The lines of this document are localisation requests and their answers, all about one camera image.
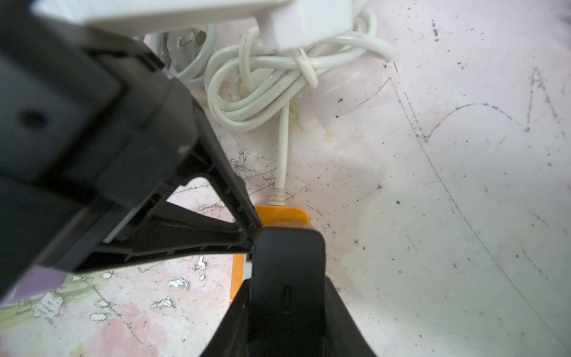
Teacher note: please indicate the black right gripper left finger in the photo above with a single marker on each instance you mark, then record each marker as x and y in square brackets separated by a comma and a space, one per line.
[231, 337]

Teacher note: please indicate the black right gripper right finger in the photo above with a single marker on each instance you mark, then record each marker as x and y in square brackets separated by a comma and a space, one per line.
[342, 336]

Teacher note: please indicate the black charger plug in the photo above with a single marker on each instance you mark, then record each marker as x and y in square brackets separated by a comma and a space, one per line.
[286, 311]

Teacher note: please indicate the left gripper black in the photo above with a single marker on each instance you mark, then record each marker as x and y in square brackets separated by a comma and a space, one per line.
[89, 122]

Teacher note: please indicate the purple power strip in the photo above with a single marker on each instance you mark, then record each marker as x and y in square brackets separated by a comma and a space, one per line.
[36, 281]

